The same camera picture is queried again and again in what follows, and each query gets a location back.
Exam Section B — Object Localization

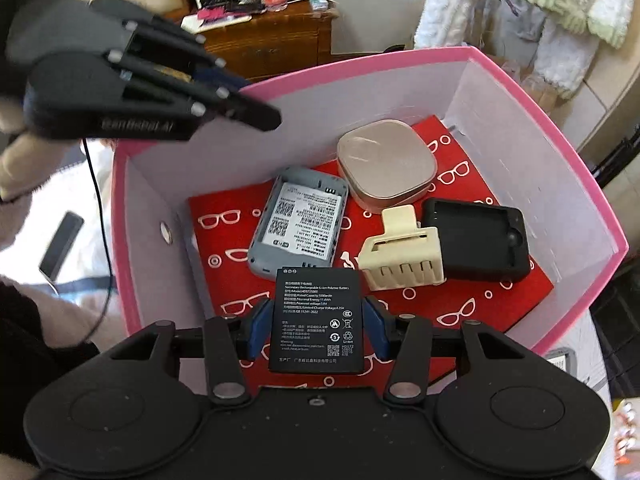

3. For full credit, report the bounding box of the person's left hand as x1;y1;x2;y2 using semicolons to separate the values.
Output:
0;94;66;203

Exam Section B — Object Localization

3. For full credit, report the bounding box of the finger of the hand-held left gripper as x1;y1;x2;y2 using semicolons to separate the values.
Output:
125;12;252;91
107;52;282;132

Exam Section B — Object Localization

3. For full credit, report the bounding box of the black silicone case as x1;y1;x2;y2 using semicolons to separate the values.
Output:
422;197;531;282

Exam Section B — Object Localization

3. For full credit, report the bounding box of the black smartphone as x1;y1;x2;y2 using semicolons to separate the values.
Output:
39;211;85;281

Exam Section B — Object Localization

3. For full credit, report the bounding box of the black battery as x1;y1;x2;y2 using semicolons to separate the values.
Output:
268;267;368;375

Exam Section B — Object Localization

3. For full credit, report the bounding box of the wooden nightstand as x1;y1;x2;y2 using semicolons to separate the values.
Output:
200;0;334;81

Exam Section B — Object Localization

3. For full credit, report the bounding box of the cream hair claw clip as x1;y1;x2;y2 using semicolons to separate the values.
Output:
360;205;446;291

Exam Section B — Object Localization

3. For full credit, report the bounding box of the grey pocket router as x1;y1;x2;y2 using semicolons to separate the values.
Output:
248;166;349;278

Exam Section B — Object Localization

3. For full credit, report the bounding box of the pink cardboard box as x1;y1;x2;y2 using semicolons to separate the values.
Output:
111;46;630;397

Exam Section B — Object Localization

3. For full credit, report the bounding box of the white fluffy robe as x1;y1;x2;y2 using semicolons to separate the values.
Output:
415;0;637;102

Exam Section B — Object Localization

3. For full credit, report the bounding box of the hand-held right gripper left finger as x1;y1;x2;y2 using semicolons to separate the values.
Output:
100;297;271;407

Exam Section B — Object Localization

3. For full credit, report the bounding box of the orange white printed box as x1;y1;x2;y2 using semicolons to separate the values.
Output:
611;399;640;480

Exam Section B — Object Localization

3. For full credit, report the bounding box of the black cable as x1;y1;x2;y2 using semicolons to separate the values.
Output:
80;136;113;328

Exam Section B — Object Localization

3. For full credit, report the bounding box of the red patterned box liner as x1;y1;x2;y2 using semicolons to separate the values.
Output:
189;115;555;386

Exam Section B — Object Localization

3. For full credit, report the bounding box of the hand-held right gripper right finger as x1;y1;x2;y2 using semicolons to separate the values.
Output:
364;295;531;407

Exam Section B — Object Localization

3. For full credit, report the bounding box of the gold square compact case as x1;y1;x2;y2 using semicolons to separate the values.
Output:
336;120;437;213

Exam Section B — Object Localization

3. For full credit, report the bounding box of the black tripod stand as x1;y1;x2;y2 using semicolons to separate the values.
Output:
590;132;640;178

